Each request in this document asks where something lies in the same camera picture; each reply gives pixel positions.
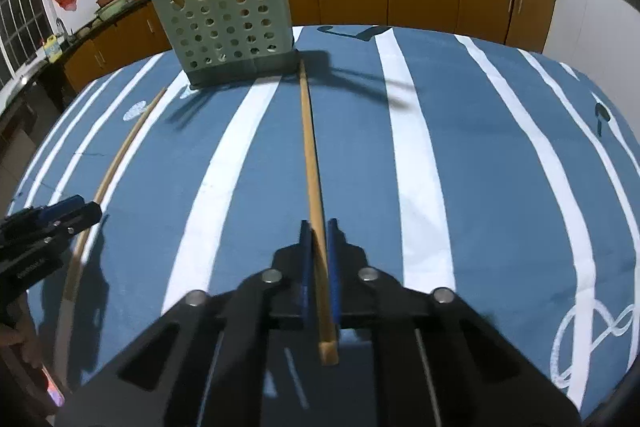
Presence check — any green enamel basin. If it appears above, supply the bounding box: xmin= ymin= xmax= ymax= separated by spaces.
xmin=95 ymin=0 xmax=126 ymax=20

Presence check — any short orange base cabinet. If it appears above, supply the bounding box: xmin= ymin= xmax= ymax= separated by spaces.
xmin=62 ymin=2 xmax=173 ymax=92

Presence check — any barred window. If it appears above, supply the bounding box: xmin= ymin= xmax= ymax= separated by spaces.
xmin=0 ymin=0 xmax=56 ymax=85

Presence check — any wooden chopstick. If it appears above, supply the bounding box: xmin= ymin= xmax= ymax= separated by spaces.
xmin=62 ymin=87 xmax=168 ymax=305
xmin=298 ymin=58 xmax=340 ymax=367

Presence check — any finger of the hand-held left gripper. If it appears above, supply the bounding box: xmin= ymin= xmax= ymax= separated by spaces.
xmin=35 ymin=195 xmax=85 ymax=220
xmin=47 ymin=202 xmax=102 ymax=238

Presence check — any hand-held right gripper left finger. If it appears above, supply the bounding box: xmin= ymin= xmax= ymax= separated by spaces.
xmin=54 ymin=219 xmax=317 ymax=427

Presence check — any blue white striped tablecloth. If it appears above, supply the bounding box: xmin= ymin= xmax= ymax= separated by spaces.
xmin=7 ymin=24 xmax=640 ymax=427

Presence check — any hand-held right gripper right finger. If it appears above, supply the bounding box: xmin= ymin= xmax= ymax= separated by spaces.
xmin=326 ymin=218 xmax=583 ymax=427

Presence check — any person's left hand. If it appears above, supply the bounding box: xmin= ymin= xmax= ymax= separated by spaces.
xmin=0 ymin=294 xmax=43 ymax=375

